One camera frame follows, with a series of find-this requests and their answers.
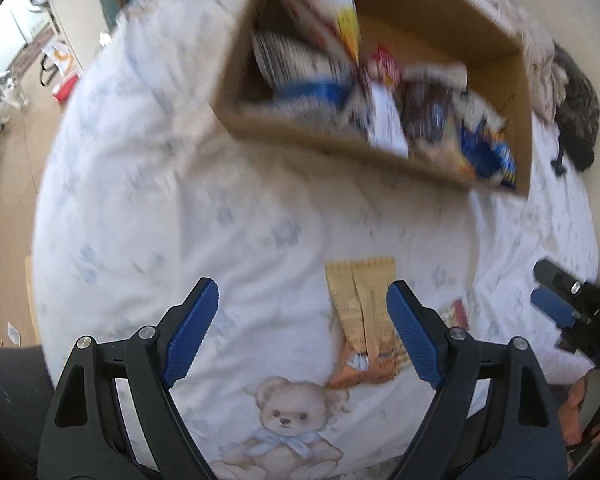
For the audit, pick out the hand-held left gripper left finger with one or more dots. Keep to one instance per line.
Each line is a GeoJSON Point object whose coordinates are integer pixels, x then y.
{"type": "Point", "coordinates": [192, 330]}

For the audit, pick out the tan snack packet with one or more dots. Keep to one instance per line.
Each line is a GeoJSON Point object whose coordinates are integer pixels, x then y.
{"type": "Point", "coordinates": [365, 310]}

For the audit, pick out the small red beige packet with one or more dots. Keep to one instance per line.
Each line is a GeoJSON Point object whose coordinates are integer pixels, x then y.
{"type": "Point", "coordinates": [457, 315]}

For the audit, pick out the grey and white cat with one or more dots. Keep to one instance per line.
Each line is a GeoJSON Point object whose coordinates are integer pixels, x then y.
{"type": "Point", "coordinates": [2, 97]}

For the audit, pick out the white bear print bed sheet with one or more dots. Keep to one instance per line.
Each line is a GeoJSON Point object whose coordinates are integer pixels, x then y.
{"type": "Point", "coordinates": [180, 185]}

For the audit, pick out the dark camouflage cloth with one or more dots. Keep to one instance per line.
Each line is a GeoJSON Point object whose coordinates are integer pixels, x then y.
{"type": "Point", "coordinates": [577, 105]}

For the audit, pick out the heap of assorted snacks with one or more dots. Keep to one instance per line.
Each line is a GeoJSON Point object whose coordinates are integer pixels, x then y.
{"type": "Point", "coordinates": [330, 70]}

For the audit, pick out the white low cabinet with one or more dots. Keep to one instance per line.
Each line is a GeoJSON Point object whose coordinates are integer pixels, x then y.
{"type": "Point", "coordinates": [77, 20]}

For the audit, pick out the red bag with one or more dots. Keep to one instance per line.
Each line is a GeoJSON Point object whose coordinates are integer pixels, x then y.
{"type": "Point", "coordinates": [64, 91]}

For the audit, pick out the orange patterned cloth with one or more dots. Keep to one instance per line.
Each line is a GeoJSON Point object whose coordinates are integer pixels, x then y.
{"type": "Point", "coordinates": [582, 410]}

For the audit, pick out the blue and yellow snack packet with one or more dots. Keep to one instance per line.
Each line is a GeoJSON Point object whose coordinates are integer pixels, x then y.
{"type": "Point", "coordinates": [485, 155]}

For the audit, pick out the white and orange bag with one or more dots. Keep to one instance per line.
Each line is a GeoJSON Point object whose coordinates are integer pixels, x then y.
{"type": "Point", "coordinates": [60, 62]}

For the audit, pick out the brown cardboard box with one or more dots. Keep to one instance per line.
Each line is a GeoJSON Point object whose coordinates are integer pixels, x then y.
{"type": "Point", "coordinates": [290, 130]}

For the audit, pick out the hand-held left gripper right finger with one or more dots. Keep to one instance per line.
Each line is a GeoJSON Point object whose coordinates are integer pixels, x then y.
{"type": "Point", "coordinates": [412, 335]}

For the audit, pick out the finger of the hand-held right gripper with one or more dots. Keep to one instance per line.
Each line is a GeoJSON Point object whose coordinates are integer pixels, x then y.
{"type": "Point", "coordinates": [552, 307]}
{"type": "Point", "coordinates": [552, 274]}

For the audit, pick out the beige checkered duvet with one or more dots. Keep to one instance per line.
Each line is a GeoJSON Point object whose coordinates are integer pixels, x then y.
{"type": "Point", "coordinates": [540, 60]}

